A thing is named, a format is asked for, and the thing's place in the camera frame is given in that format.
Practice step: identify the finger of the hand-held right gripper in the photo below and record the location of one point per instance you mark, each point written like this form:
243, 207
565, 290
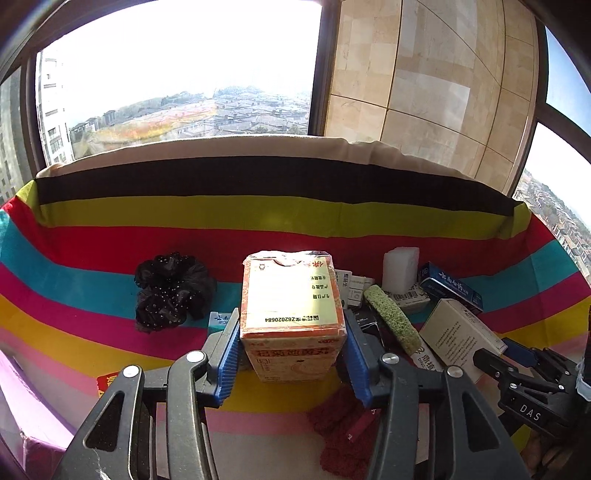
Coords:
494, 367
521, 353

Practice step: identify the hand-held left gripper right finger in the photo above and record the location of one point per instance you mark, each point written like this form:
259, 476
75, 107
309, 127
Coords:
358, 369

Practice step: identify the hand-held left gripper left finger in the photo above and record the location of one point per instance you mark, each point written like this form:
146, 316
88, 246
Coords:
228, 362

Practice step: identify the tan cardboard medicine box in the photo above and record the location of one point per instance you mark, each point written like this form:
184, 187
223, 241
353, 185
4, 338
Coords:
291, 314

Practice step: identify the small teal white box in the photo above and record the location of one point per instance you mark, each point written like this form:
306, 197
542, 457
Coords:
218, 322

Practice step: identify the large white printed box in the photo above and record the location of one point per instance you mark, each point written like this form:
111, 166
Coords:
457, 339

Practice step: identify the black glossy box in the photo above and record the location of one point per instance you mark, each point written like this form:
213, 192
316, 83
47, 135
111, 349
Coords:
369, 323

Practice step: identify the green speckled sponge stick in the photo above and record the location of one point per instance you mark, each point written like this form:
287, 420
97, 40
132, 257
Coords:
392, 318

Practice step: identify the red fuzzy cloth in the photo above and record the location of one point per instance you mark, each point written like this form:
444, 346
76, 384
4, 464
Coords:
341, 429

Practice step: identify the white box with green print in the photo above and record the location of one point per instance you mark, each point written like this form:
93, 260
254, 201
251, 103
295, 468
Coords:
422, 357

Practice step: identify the small white label box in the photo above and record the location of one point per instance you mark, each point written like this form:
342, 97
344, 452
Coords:
353, 288

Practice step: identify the white barcode box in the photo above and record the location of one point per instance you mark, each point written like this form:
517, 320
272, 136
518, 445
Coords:
411, 296

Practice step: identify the dark blue box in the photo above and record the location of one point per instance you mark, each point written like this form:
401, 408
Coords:
450, 286

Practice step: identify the black beaded scrunchie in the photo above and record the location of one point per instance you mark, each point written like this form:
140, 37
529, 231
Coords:
173, 288

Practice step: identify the white foam block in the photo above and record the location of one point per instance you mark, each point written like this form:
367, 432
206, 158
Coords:
400, 270

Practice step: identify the red printed packet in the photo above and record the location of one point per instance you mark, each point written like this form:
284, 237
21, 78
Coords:
105, 385

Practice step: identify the rainbow striped cloth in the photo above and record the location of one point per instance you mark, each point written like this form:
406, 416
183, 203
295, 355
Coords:
277, 217

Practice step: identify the purple cloth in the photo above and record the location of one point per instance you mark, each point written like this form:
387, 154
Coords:
32, 406

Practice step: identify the dark brown window frame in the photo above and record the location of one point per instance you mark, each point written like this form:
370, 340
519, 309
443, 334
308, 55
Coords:
323, 69

